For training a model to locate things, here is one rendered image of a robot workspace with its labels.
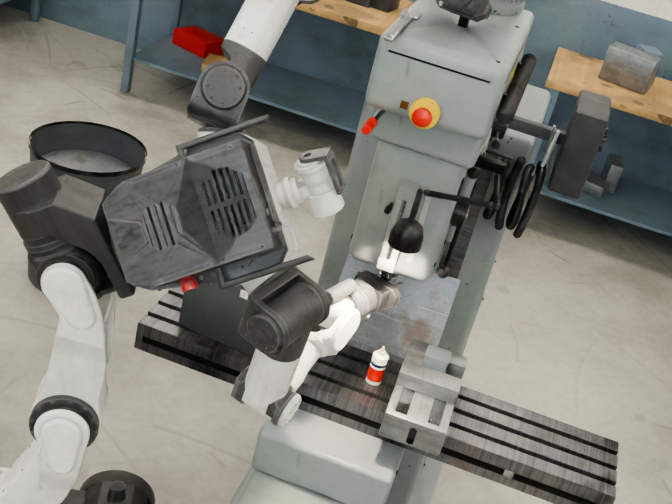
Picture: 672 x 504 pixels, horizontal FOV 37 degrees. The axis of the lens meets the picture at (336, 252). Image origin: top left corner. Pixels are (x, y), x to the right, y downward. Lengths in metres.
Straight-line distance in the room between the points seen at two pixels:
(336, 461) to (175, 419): 1.48
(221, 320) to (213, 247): 0.81
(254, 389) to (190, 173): 0.49
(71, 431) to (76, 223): 0.46
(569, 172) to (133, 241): 1.12
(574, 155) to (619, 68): 3.54
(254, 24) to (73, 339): 0.70
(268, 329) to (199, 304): 0.73
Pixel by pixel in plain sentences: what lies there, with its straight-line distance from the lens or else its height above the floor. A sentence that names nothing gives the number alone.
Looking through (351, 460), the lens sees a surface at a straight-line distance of 2.47.
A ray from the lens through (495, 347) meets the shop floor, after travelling 4.78.
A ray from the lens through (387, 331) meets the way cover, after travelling 2.83.
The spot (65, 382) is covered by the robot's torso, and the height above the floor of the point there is 1.12.
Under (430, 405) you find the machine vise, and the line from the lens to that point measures 2.46.
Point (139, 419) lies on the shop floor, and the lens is 3.83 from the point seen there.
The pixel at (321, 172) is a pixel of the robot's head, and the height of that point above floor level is 1.66.
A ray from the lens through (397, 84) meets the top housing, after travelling 2.04.
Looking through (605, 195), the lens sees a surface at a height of 0.23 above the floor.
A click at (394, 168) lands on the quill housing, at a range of 2.24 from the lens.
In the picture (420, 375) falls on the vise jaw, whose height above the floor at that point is 1.07.
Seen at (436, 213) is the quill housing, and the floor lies 1.50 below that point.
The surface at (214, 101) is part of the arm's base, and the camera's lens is 1.88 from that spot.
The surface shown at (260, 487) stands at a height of 0.76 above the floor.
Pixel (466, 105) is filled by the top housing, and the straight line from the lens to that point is 2.02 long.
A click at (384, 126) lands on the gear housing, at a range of 2.17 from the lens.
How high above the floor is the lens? 2.44
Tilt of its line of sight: 28 degrees down
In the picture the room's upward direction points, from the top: 15 degrees clockwise
